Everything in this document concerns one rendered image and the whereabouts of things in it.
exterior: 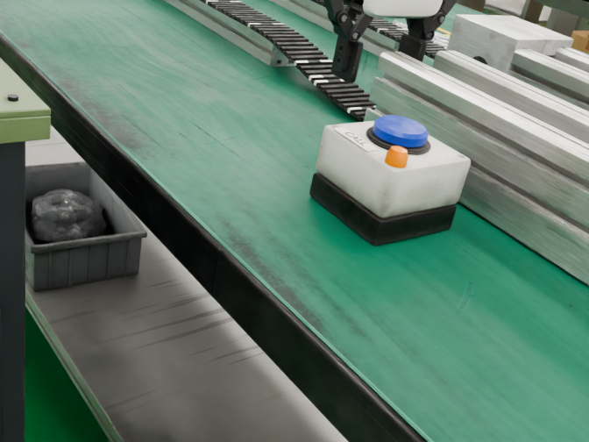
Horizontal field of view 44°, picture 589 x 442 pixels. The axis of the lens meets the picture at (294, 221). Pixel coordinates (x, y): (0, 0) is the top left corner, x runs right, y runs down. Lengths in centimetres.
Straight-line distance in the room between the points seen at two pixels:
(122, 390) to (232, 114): 61
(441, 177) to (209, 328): 86
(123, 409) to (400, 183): 75
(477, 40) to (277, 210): 38
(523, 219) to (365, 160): 14
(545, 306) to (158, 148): 32
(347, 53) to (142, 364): 70
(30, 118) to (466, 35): 48
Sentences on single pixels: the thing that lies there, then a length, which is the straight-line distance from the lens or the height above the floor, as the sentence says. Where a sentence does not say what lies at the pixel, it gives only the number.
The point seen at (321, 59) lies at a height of 80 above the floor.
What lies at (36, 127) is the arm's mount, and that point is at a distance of 59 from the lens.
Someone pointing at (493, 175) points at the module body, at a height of 81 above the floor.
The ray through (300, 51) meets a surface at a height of 81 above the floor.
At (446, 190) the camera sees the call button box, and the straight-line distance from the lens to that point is 54.
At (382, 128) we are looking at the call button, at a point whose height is 85.
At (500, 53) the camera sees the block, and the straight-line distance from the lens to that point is 82.
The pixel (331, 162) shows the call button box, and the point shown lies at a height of 82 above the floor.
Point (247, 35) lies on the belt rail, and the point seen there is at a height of 80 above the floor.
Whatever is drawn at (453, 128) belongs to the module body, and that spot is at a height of 84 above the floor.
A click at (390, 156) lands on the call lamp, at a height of 85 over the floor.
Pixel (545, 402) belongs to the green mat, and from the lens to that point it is 43.
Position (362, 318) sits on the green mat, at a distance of 44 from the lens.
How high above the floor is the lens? 103
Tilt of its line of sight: 28 degrees down
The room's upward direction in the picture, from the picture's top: 12 degrees clockwise
